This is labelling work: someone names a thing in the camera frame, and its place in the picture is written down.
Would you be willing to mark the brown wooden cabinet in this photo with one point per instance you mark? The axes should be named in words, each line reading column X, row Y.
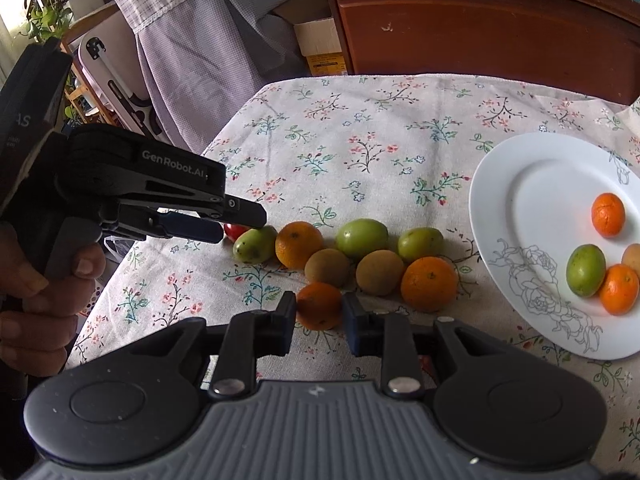
column 475, row 25

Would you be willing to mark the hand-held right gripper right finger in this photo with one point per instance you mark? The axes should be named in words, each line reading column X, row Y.
column 351, row 322

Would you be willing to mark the white folded table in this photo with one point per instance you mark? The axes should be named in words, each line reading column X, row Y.
column 115, row 75

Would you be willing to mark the lavender gingham cloth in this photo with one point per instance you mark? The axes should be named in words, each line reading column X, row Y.
column 200, row 75

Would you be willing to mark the green jujube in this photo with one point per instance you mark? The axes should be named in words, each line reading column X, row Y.
column 420, row 244
column 361, row 238
column 255, row 245
column 586, row 270

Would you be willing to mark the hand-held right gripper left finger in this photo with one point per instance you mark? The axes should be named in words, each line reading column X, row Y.
column 280, row 325

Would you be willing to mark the floral tablecloth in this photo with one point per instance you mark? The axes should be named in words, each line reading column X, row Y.
column 375, row 125

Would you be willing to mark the white plate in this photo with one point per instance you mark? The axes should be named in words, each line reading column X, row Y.
column 530, row 200

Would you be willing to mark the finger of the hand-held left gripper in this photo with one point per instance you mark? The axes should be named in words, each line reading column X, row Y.
column 195, row 227
column 245, row 212

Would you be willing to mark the open cardboard box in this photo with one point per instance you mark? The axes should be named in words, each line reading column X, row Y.
column 320, row 40

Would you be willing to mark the brown kiwi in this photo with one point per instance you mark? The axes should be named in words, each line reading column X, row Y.
column 327, row 267
column 633, row 259
column 380, row 272

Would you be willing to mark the red cherry tomato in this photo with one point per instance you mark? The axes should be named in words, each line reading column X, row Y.
column 232, row 232

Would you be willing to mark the green houseplant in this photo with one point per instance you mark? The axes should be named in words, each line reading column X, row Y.
column 45, row 5

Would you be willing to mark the orange mandarin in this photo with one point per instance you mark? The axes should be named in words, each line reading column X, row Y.
column 608, row 215
column 429, row 283
column 320, row 305
column 619, row 289
column 299, row 244

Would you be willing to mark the person's left hand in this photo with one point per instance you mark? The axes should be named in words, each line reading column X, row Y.
column 30, row 320

